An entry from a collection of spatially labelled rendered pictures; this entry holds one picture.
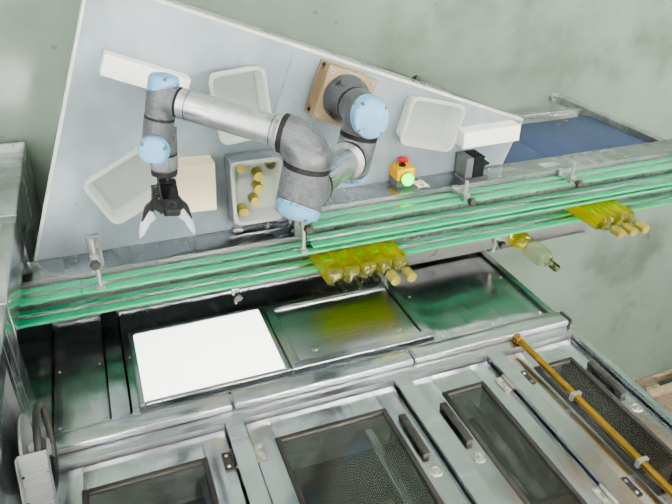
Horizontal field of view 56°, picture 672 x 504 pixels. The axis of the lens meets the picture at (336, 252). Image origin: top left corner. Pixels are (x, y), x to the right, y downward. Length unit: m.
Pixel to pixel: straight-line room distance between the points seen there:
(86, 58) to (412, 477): 1.43
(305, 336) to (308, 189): 0.63
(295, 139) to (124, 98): 0.68
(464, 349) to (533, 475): 0.46
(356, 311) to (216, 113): 0.87
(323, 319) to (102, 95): 0.95
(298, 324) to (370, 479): 0.61
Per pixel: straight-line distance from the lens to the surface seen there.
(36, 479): 1.54
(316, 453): 1.70
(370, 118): 1.85
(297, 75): 2.08
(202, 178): 2.03
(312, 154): 1.48
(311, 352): 1.93
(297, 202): 1.51
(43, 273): 2.11
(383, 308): 2.11
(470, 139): 2.37
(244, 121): 1.53
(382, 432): 1.76
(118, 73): 1.91
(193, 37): 1.98
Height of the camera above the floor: 2.66
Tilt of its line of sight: 53 degrees down
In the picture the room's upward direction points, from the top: 143 degrees clockwise
